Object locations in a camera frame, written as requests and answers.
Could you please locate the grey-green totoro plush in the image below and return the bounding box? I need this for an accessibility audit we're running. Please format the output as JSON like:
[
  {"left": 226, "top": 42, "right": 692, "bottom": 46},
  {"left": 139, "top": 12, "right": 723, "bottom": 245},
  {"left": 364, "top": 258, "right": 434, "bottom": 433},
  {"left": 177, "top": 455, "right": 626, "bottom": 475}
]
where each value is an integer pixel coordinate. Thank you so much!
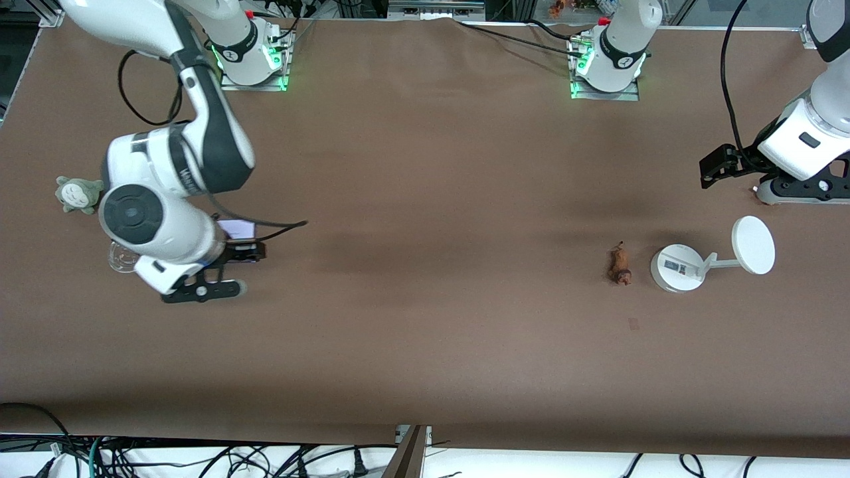
[{"left": 55, "top": 176, "right": 106, "bottom": 215}]

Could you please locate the black looped floor cable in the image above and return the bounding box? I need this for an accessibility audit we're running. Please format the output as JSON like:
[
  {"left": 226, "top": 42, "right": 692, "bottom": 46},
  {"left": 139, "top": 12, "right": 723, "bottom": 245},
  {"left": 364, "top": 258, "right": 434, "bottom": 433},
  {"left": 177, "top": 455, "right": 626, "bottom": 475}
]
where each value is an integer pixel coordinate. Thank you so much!
[{"left": 0, "top": 402, "right": 74, "bottom": 478}]

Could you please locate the silver aluminium frame rail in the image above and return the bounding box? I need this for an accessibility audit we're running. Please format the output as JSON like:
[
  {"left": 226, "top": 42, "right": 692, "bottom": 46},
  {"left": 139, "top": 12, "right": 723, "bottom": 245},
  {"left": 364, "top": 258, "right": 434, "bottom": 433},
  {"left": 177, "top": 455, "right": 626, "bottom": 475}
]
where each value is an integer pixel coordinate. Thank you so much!
[{"left": 387, "top": 0, "right": 487, "bottom": 21}]

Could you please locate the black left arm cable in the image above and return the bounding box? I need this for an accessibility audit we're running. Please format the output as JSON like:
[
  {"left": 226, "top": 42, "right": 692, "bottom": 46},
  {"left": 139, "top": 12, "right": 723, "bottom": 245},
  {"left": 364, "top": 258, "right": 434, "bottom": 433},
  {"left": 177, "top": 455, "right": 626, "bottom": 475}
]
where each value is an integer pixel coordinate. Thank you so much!
[{"left": 721, "top": 0, "right": 756, "bottom": 157}]

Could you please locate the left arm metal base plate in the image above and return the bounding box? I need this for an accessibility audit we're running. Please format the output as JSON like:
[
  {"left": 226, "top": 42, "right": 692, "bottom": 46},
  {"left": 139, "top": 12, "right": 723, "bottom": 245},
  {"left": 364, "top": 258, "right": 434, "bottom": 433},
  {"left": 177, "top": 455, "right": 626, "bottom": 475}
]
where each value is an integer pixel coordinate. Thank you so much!
[{"left": 570, "top": 37, "right": 640, "bottom": 102}]

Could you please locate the brown table cover sheet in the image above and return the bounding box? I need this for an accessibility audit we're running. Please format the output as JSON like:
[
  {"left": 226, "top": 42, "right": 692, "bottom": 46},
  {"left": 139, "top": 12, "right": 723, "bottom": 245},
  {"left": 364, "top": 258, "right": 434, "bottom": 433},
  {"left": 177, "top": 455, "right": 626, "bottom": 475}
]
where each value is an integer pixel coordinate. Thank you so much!
[{"left": 0, "top": 15, "right": 850, "bottom": 459}]

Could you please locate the brown lion statue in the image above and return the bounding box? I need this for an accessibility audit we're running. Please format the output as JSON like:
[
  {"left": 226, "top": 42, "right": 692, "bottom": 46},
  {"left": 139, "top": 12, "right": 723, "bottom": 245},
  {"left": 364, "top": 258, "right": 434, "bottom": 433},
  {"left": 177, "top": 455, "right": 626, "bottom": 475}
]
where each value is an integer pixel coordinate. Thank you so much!
[{"left": 610, "top": 241, "right": 633, "bottom": 286}]

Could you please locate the white round desk stand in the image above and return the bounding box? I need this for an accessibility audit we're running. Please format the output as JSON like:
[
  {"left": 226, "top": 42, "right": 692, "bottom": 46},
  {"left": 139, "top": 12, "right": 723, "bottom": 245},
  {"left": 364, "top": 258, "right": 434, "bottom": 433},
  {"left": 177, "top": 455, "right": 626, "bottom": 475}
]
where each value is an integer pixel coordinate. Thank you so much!
[{"left": 650, "top": 216, "right": 776, "bottom": 293}]

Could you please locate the green floor cable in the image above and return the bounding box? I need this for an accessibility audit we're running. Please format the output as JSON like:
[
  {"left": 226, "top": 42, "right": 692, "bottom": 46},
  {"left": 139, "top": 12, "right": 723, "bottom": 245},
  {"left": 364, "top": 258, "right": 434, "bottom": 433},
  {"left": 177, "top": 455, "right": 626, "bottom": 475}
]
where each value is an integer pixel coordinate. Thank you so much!
[{"left": 88, "top": 435, "right": 107, "bottom": 478}]

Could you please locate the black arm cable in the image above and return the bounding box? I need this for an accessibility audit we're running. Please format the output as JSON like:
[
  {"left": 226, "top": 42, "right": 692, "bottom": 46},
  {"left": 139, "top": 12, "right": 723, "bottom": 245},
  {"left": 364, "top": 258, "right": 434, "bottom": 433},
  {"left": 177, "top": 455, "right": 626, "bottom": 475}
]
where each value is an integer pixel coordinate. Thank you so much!
[
  {"left": 118, "top": 50, "right": 307, "bottom": 243},
  {"left": 721, "top": 0, "right": 756, "bottom": 157}
]

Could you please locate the clear plastic cup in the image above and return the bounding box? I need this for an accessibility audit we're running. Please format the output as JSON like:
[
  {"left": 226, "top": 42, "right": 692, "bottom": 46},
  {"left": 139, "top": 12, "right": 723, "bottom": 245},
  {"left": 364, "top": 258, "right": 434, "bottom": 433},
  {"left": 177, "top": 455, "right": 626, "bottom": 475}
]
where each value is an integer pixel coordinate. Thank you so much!
[{"left": 108, "top": 240, "right": 141, "bottom": 274}]

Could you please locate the lavender small box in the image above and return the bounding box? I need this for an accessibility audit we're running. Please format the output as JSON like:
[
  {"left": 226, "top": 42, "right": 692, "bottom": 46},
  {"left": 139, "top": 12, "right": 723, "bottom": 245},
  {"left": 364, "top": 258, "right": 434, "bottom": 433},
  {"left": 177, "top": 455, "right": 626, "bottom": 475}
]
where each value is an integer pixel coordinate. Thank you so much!
[{"left": 216, "top": 219, "right": 258, "bottom": 264}]

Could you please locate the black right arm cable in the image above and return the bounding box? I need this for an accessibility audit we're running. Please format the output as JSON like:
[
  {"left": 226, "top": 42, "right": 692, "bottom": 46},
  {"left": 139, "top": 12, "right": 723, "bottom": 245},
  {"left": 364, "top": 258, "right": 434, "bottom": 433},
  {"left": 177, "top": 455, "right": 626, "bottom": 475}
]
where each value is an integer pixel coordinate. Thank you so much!
[{"left": 118, "top": 50, "right": 307, "bottom": 243}]

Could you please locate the brown table support beam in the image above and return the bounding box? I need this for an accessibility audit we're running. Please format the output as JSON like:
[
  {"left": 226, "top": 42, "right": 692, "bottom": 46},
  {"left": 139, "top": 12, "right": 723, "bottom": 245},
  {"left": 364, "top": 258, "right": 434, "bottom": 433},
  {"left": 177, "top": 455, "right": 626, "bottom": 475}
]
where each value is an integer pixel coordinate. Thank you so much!
[{"left": 382, "top": 425, "right": 429, "bottom": 478}]

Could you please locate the black cable across table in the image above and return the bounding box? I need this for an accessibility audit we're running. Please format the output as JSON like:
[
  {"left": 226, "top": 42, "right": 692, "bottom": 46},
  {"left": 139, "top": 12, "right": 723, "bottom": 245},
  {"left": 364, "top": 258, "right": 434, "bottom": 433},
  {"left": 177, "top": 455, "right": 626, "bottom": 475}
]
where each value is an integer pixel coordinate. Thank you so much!
[{"left": 455, "top": 20, "right": 588, "bottom": 55}]

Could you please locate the black cable with plug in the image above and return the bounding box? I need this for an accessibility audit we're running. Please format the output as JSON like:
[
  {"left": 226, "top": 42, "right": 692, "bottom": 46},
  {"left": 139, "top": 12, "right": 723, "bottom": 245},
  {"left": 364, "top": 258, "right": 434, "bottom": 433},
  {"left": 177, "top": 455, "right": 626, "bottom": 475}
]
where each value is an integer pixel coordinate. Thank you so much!
[{"left": 292, "top": 446, "right": 370, "bottom": 478}]

